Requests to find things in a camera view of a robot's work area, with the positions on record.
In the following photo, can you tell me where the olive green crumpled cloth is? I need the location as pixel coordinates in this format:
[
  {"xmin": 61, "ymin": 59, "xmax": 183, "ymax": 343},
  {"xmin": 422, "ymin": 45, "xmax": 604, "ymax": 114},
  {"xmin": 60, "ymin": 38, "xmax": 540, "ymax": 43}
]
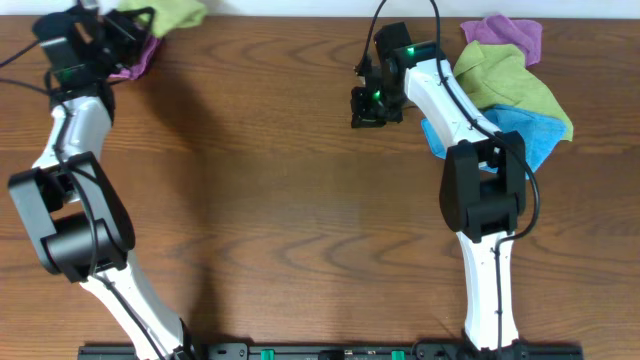
[{"xmin": 453, "ymin": 41, "xmax": 574, "ymax": 141}]

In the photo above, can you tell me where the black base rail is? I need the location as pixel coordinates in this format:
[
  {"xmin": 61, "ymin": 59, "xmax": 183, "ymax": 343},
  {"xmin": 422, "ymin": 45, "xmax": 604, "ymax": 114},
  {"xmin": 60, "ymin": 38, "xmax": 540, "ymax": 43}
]
[{"xmin": 77, "ymin": 341, "xmax": 585, "ymax": 360}]

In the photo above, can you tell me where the blue cloth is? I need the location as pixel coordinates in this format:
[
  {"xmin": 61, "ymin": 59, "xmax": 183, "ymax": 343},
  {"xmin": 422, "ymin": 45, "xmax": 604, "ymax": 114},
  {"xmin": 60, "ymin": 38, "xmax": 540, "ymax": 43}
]
[{"xmin": 416, "ymin": 98, "xmax": 567, "ymax": 172}]

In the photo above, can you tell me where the crumpled purple cloth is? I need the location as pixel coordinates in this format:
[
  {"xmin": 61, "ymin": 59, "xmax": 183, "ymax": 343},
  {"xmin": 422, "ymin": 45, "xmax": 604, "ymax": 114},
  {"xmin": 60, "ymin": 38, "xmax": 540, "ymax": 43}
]
[{"xmin": 460, "ymin": 14, "xmax": 543, "ymax": 66}]

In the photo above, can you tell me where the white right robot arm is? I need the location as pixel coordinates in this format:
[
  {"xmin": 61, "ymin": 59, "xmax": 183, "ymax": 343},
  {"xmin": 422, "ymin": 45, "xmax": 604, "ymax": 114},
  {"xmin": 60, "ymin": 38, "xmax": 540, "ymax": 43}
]
[{"xmin": 351, "ymin": 22, "xmax": 526, "ymax": 355}]

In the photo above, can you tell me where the folded purple cloth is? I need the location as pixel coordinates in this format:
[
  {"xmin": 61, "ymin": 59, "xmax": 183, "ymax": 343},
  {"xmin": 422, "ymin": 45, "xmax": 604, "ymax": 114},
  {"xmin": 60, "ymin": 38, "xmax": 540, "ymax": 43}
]
[{"xmin": 108, "ymin": 36, "xmax": 163, "ymax": 80}]

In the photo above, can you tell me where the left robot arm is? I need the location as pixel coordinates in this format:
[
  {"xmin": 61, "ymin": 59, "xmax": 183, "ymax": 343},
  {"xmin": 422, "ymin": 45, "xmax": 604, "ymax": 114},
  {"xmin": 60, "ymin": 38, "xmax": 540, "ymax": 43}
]
[{"xmin": 8, "ymin": 1, "xmax": 206, "ymax": 359}]

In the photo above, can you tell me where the bright green cloth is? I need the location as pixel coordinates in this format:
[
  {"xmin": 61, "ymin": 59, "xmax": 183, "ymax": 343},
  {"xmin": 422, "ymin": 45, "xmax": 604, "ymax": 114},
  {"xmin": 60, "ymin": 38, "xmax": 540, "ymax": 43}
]
[{"xmin": 116, "ymin": 0, "xmax": 208, "ymax": 38}]

